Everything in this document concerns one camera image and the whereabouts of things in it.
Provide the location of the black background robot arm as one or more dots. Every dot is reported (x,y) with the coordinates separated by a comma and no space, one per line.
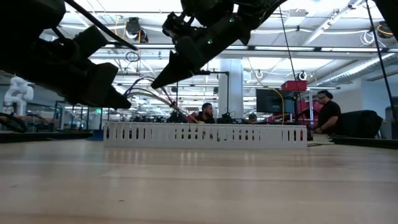
(177,117)
(225,119)

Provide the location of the black chair backrest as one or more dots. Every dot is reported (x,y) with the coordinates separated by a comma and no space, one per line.
(360,124)

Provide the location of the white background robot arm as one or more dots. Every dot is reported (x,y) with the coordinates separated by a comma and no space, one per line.
(18,93)

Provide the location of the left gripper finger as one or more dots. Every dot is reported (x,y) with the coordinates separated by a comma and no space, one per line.
(91,39)
(107,90)

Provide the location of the person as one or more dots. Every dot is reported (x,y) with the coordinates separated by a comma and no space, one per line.
(206,113)
(329,113)
(252,118)

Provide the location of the black aluminium table frame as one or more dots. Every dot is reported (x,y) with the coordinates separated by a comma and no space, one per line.
(357,141)

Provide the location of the white building column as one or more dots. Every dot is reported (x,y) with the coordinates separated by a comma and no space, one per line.
(231,81)

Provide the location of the black monitor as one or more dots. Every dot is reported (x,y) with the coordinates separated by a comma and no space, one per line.
(270,101)

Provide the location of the black background gantry frame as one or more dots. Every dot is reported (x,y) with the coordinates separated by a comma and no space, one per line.
(228,93)

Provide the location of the red storage bin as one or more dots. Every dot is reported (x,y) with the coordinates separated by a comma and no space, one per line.
(303,107)
(293,85)

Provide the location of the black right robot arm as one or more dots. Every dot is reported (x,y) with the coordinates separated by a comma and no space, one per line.
(248,12)

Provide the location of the grey cabinet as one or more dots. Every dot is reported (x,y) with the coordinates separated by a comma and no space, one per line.
(392,123)

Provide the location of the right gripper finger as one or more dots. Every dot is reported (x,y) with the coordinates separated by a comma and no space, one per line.
(174,73)

